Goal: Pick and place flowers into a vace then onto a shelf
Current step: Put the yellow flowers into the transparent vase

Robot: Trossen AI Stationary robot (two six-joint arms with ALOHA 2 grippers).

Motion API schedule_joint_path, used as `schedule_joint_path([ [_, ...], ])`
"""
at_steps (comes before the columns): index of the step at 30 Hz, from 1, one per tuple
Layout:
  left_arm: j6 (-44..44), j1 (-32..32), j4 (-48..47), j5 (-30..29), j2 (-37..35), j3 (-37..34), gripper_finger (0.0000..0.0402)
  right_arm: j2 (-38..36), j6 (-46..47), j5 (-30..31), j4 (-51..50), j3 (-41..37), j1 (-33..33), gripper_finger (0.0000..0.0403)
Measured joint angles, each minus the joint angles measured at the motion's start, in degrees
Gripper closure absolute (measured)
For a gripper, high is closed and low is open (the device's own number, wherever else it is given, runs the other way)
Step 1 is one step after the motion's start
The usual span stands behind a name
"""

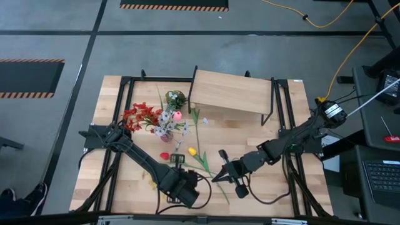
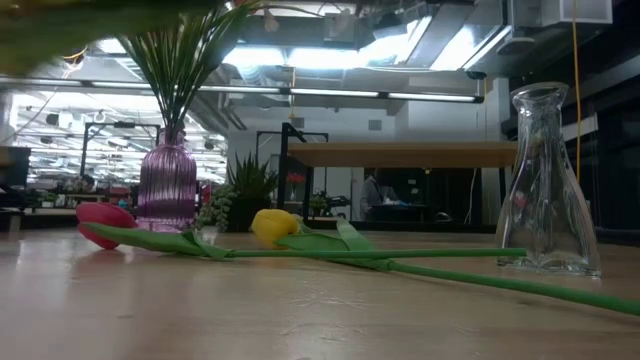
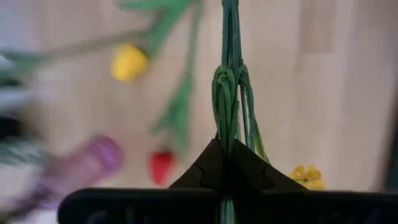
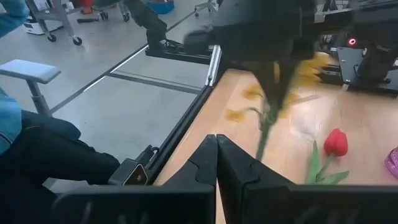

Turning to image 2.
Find yellow artificial tulip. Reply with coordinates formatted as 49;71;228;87
249;208;640;318

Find purple ribbed glass vase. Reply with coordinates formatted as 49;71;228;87
135;127;199;234

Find red artificial tulip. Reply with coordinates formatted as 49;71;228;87
75;201;529;261

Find clear glass vase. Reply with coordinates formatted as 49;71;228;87
494;81;602;279

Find background red flowers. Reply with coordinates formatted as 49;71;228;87
286;172;307;201

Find wooden shelf with black legs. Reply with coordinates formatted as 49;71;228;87
255;121;520;236

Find person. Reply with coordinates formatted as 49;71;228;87
358;172;401;222

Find green potted succulent plant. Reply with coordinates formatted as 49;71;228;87
193;152;280;235

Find long ceiling light strip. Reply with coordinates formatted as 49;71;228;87
0;75;485;105

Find grey ceiling box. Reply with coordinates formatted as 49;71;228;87
323;12;357;44

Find white ceiling unit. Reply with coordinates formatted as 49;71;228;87
509;0;614;29

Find black monitor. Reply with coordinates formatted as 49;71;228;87
0;145;32;189

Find silver ceiling duct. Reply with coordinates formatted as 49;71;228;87
357;14;514;74

